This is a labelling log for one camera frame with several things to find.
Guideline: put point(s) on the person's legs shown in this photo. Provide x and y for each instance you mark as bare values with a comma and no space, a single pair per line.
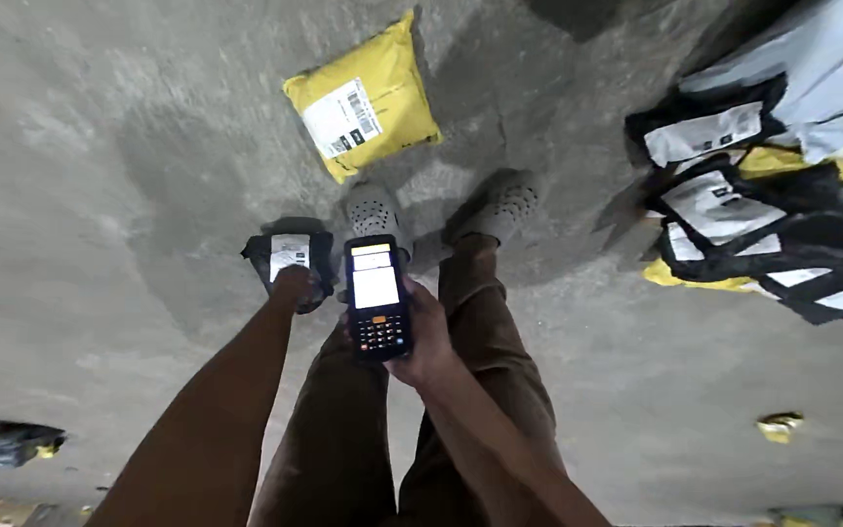
345,432

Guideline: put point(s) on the person's right hand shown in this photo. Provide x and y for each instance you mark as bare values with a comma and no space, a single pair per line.
427,337

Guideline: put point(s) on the yellow padded envelope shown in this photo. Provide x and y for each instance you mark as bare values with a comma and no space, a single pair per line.
392,95

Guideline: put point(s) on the person's right thumb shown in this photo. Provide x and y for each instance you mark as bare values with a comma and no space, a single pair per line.
420,293

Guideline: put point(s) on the person's right fingers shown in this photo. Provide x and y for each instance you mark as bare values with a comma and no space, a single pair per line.
345,325

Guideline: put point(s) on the small black parcel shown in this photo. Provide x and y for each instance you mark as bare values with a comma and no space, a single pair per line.
260,256

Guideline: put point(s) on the person's right forearm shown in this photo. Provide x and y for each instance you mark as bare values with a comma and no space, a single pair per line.
498,432

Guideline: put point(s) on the pile of mixed parcels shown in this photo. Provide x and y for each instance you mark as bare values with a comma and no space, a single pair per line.
773,205

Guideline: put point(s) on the person's left hand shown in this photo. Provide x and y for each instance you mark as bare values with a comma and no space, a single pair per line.
295,282

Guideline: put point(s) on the small crumpled yellow packet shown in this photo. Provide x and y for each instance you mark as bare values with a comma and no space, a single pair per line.
778,429

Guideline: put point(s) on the black handheld scanner with keypad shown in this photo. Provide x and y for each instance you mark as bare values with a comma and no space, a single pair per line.
380,322

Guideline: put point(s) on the person's left forearm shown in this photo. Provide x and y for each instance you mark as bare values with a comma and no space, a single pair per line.
224,395

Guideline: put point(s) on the person's left fingers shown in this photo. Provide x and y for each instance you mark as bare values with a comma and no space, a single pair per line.
313,288

